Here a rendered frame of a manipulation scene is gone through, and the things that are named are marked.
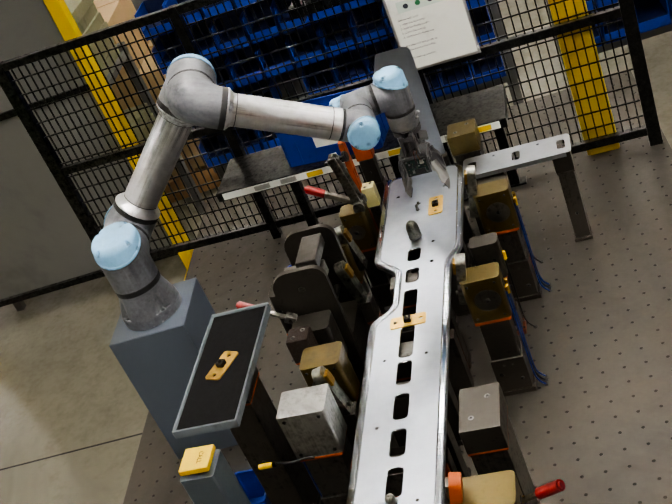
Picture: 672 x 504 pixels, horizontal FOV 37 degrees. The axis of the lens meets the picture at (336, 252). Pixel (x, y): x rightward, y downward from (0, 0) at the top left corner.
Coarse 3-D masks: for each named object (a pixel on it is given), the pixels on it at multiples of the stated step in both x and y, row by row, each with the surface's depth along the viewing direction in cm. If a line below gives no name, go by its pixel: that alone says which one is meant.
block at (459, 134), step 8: (472, 120) 281; (448, 128) 282; (456, 128) 281; (464, 128) 279; (472, 128) 277; (448, 136) 278; (456, 136) 277; (464, 136) 277; (472, 136) 277; (456, 144) 279; (464, 144) 278; (472, 144) 278; (480, 144) 281; (456, 152) 280; (464, 152) 280; (472, 152) 280; (480, 152) 280; (456, 160) 282; (464, 184) 286; (480, 224) 293; (480, 232) 295
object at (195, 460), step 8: (192, 448) 191; (200, 448) 190; (208, 448) 189; (184, 456) 189; (192, 456) 189; (200, 456) 188; (208, 456) 187; (184, 464) 188; (192, 464) 187; (200, 464) 186; (208, 464) 186; (184, 472) 186; (192, 472) 186; (200, 472) 186
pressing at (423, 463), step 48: (384, 192) 277; (432, 192) 269; (384, 240) 258; (432, 240) 250; (432, 288) 233; (384, 336) 225; (432, 336) 219; (384, 384) 212; (432, 384) 206; (384, 432) 200; (432, 432) 195; (384, 480) 189; (432, 480) 185
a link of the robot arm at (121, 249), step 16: (112, 224) 242; (128, 224) 240; (96, 240) 239; (112, 240) 237; (128, 240) 236; (144, 240) 243; (96, 256) 236; (112, 256) 235; (128, 256) 236; (144, 256) 239; (112, 272) 237; (128, 272) 237; (144, 272) 239; (128, 288) 239
